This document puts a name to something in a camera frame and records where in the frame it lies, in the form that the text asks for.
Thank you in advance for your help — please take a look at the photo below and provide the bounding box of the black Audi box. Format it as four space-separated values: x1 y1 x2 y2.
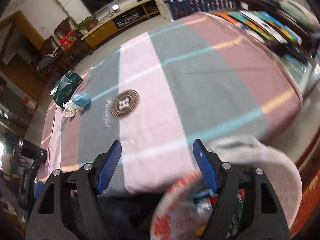
20 139 47 163

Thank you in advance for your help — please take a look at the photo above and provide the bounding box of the colourful picture book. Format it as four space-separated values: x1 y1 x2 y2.
215 10 302 45

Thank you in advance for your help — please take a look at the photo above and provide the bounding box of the dark wooden armchair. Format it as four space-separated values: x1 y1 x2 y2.
37 36 71 81

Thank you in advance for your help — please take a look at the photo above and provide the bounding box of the green tissue box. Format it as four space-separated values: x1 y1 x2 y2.
50 70 83 109

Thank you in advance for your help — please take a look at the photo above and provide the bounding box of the crumpled white tissue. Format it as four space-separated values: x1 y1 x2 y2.
63 100 76 118

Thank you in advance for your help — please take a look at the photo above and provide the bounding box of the striped pink grey tablecloth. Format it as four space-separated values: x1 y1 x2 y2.
37 12 303 195

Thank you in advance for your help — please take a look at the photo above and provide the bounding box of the wooden TV cabinet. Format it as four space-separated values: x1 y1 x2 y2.
81 0 159 48

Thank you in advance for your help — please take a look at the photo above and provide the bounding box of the white lined trash bin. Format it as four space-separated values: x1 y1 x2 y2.
150 137 302 239

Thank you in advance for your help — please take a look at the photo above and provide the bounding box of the potted green plant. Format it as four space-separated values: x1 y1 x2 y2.
76 15 98 31

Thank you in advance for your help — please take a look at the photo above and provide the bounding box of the red gift box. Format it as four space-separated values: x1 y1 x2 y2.
59 29 78 51

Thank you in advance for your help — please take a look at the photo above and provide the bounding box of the blue face mask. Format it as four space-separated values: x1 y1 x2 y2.
71 93 91 111

